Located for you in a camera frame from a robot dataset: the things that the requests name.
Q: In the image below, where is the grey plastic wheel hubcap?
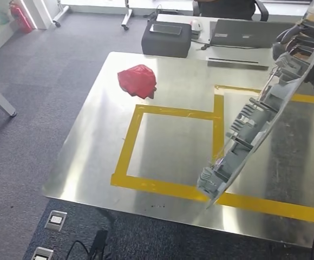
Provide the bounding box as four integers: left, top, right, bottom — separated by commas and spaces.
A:
197, 47, 314, 210

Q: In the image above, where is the steel workbench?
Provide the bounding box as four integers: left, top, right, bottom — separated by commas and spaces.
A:
42, 51, 314, 254

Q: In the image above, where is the black office chair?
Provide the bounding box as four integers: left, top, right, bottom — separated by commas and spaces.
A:
192, 0, 269, 22

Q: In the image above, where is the grey laptop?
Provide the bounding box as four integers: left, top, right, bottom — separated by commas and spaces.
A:
210, 18, 296, 49

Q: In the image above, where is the large yellow tape rectangle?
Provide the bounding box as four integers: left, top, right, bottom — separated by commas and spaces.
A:
213, 84, 314, 226

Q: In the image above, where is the white computer mouse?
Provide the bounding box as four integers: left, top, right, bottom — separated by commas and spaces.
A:
190, 19, 202, 33

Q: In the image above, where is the black fabric carry case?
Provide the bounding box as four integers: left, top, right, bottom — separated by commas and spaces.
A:
141, 19, 192, 59

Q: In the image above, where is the dark flat phone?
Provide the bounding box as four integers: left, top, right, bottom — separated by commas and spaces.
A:
149, 23, 183, 36

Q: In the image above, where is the red crumpled plastic bag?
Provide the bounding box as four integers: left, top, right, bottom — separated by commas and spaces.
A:
117, 64, 158, 100

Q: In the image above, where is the small yellow tape rectangle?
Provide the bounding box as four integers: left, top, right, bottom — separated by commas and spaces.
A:
110, 94, 225, 202

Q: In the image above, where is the white wheeled stand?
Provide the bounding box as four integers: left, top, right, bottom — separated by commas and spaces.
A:
52, 0, 134, 31

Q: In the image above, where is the steel floor socket box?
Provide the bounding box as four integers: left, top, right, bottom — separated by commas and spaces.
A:
44, 210, 67, 232
31, 246, 54, 260

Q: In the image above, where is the black cable bundle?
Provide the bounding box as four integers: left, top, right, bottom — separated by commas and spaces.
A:
143, 5, 185, 22

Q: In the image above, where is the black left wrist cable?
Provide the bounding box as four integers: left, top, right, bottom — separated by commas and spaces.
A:
65, 239, 91, 260

